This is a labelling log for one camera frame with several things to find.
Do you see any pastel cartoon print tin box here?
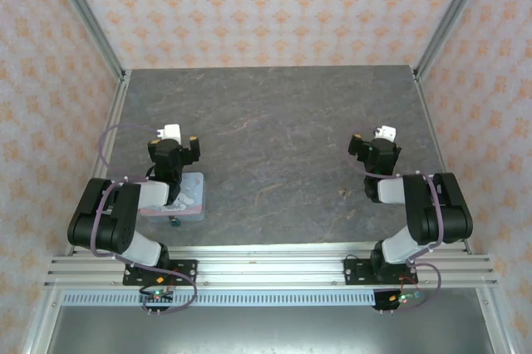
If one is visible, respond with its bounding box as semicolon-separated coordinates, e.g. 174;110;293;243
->
139;171;206;224

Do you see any grey metal sheet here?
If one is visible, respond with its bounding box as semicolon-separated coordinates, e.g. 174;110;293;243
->
45;306;495;354

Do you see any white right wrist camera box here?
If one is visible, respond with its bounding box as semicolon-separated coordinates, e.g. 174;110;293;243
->
373;124;397;142

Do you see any aluminium side rail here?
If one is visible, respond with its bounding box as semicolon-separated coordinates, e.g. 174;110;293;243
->
66;71;132;255
413;69;473;255

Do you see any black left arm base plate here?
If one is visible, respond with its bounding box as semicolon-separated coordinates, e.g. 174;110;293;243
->
122;259;199;287

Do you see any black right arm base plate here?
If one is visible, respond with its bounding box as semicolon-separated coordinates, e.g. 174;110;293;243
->
343;257;419;287

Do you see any aluminium mounting rail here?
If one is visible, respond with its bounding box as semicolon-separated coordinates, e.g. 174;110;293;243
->
44;245;499;288

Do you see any aluminium frame post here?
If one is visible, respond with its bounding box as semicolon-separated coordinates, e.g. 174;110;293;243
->
413;0;498;81
44;0;128;81

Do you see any grey slotted cable duct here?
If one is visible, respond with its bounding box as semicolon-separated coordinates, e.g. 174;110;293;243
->
62;291;416;307

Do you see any aluminium lower frame bar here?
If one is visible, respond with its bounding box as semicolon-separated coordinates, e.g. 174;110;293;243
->
475;287;512;354
22;287;63;354

